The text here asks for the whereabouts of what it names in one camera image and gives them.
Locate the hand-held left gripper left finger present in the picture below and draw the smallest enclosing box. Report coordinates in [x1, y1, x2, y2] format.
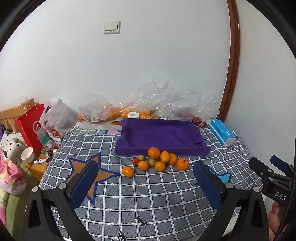
[22, 159, 99, 241]

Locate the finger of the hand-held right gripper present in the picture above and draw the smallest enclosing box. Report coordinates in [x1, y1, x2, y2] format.
[249, 157, 275, 180]
[270, 155, 295, 177]

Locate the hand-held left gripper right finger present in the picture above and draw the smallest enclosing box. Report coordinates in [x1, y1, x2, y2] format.
[193, 161, 270, 241]

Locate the mandarin orange with stem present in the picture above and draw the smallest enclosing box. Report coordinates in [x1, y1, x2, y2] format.
[177, 158, 190, 171]

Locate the large mandarin orange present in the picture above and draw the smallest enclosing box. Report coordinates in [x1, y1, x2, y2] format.
[147, 147, 161, 160]

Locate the purple towel-lined tray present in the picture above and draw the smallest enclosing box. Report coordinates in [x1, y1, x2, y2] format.
[115, 118, 211, 157]

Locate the person's right hand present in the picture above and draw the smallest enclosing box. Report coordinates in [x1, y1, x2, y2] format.
[268, 201, 281, 234]

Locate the grey checked blanket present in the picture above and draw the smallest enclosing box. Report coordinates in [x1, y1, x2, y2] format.
[38, 120, 264, 241]

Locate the wooden side table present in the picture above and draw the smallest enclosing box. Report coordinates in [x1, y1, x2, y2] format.
[24, 159, 54, 181]

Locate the blue tissue pack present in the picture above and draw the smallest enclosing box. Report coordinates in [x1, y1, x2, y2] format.
[208, 119, 237, 146]

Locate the white plastic bag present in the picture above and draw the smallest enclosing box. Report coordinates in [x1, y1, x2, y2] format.
[39, 97, 79, 144]

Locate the clear bag of mandarins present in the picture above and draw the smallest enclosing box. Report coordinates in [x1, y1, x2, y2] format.
[78, 93, 115, 122]

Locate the red paper bag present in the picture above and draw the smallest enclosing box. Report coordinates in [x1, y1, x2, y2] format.
[16, 95, 46, 154]

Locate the floral cloth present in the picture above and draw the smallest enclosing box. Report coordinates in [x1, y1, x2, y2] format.
[0, 129, 27, 195]

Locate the clear bag of cherry tomatoes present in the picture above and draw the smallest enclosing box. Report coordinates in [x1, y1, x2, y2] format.
[172, 90, 221, 124]

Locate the clear bag of kumquats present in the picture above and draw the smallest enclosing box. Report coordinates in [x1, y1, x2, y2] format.
[109, 105, 153, 120]

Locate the empty clear plastic bag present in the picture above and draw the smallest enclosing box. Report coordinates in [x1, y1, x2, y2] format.
[129, 79, 177, 120]

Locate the wooden headboard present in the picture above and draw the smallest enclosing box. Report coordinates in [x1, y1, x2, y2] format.
[0, 105, 24, 131]

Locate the brown wooden door frame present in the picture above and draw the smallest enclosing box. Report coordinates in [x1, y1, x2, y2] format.
[218, 0, 241, 121]

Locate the white light switch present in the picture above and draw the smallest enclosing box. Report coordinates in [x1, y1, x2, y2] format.
[103, 20, 121, 35]

